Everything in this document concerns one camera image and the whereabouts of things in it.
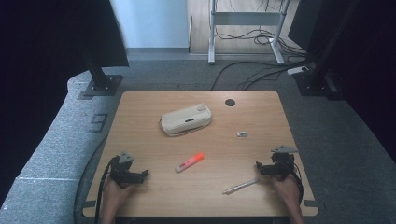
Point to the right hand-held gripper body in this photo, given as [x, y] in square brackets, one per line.
[282, 165]

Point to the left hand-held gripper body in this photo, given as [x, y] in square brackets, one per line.
[120, 174]

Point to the silver pen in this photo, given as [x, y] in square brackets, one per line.
[239, 186]

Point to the small white eraser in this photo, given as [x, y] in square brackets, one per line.
[242, 134]

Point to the orange highlighter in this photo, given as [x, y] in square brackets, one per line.
[189, 162]

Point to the cream pencil case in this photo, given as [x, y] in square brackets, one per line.
[186, 119]

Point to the person's left hand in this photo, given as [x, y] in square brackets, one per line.
[115, 193]

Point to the person's right hand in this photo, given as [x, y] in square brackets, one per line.
[288, 189]

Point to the black metal stand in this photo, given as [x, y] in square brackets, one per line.
[101, 82]
[317, 81]

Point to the white power strip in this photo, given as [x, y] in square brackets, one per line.
[297, 70]

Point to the black curtain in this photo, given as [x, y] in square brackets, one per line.
[373, 62]
[37, 62]

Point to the white metal desk frame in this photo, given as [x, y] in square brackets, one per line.
[246, 18]

